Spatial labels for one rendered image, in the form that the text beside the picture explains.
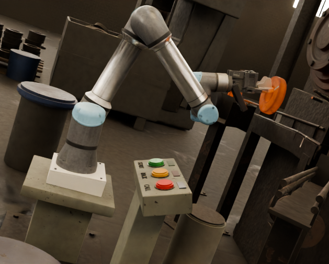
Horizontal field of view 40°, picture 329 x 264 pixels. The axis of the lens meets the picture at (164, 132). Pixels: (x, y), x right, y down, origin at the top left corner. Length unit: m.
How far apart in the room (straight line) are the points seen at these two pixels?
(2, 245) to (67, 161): 0.73
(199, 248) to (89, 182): 0.59
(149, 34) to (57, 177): 0.59
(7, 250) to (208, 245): 0.49
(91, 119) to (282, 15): 11.25
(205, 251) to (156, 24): 0.80
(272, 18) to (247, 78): 10.77
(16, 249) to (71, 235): 0.76
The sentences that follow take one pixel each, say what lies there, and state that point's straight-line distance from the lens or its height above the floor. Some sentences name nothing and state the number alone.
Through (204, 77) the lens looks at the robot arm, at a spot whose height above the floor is 0.81.
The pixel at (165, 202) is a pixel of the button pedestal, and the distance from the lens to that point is 1.00.
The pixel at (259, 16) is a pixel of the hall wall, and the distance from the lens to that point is 12.44.
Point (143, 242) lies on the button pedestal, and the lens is 1.11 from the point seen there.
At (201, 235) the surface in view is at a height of 0.48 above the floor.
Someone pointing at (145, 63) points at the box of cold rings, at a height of 0.60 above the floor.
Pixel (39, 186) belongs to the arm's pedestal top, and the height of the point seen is 0.30.
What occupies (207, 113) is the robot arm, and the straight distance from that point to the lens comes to 1.65.
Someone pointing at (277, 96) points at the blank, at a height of 0.83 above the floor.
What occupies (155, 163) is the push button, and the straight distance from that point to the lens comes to 1.15.
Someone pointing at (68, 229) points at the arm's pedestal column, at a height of 0.15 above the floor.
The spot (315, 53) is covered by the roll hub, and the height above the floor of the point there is 1.04.
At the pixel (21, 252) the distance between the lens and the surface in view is 0.97.
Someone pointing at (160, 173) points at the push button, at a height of 0.61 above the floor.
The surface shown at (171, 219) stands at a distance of 2.47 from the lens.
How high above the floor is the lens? 0.92
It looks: 12 degrees down
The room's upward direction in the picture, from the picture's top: 20 degrees clockwise
